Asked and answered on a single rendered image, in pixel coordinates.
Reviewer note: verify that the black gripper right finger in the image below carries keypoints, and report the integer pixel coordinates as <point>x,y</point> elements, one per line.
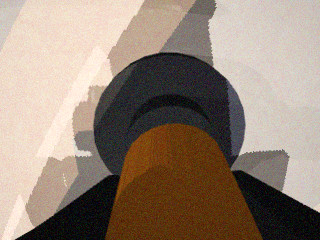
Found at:
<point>277,216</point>

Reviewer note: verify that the orange knob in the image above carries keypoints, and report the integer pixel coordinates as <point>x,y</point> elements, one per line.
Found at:
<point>175,184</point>

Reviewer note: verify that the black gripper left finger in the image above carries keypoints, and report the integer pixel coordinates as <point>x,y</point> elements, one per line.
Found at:
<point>86,218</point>

